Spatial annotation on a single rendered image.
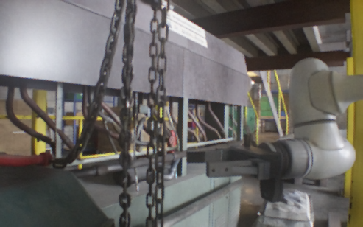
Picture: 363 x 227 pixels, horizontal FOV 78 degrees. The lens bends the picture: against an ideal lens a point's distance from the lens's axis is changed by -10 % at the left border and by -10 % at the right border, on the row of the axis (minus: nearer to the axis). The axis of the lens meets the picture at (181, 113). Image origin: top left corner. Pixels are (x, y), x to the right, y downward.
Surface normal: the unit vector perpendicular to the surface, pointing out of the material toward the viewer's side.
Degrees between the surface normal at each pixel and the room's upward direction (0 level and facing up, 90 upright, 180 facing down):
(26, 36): 90
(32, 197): 45
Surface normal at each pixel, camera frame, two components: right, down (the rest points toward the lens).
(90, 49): 0.82, 0.01
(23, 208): 0.70, -0.69
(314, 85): -0.61, -0.23
